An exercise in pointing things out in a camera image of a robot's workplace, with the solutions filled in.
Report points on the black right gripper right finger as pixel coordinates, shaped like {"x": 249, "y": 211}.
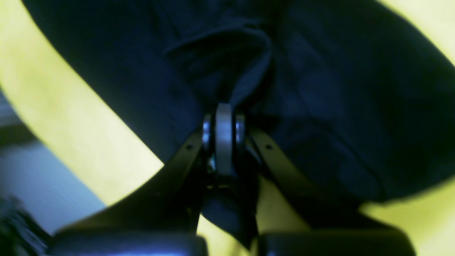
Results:
{"x": 336, "y": 229}

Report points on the black graphic T-shirt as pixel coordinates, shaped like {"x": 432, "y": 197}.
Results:
{"x": 356, "y": 97}

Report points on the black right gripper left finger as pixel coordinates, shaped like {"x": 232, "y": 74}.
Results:
{"x": 158, "y": 219}

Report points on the yellow table cloth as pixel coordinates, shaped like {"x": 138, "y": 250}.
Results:
{"x": 104, "y": 154}

